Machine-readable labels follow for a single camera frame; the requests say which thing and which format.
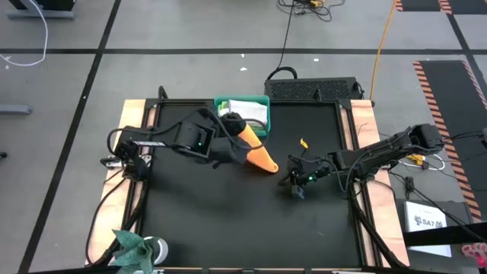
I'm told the black power cable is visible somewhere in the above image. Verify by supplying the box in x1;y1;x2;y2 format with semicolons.
266;0;299;81

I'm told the yellow extension cord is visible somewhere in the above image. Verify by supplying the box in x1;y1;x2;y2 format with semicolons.
369;0;399;100

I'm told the black perforated computer case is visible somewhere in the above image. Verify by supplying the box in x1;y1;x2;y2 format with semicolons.
263;76;362;102

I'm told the black hazard-striped floor mat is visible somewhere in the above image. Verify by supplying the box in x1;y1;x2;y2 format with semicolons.
394;0;442;12
412;59;487;224
437;0;487;15

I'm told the black table frame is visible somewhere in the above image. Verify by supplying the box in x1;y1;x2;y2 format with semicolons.
131;85;377;274

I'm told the orange microfiber towel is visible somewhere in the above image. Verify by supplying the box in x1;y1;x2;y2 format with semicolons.
237;123;280;174

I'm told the teal plastic bin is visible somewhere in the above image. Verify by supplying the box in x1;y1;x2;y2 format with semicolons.
213;94;272;139

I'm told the white floor cable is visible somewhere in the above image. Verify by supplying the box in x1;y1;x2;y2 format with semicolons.
0;0;49;68

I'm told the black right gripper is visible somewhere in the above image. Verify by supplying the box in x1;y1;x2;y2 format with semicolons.
287;154;332;200

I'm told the white SA7 printed sheet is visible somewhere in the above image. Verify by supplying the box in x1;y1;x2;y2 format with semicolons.
403;200;453;259

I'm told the black corrugated cable conduit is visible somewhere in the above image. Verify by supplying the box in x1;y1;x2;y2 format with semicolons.
346;182;409;269
97;178;150;267

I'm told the white cable loop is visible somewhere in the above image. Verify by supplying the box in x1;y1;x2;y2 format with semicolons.
403;151;446;172

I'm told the pink patterned object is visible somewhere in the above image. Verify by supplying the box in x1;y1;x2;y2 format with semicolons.
460;242;487;269

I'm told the black cable bundle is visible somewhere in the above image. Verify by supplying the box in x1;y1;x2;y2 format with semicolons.
277;0;346;23

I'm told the grey waffle-weave towel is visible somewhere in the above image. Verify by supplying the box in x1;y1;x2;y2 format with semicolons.
227;99;269;127

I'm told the dark green cloth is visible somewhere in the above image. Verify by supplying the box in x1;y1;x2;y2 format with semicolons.
109;228;161;274

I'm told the black frame bar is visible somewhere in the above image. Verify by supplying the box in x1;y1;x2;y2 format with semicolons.
402;221;487;247

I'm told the grey desk foot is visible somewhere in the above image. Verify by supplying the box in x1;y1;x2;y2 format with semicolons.
0;103;36;115
5;10;77;21

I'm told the silver mounting bracket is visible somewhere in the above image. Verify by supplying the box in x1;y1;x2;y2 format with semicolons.
100;155;129;169

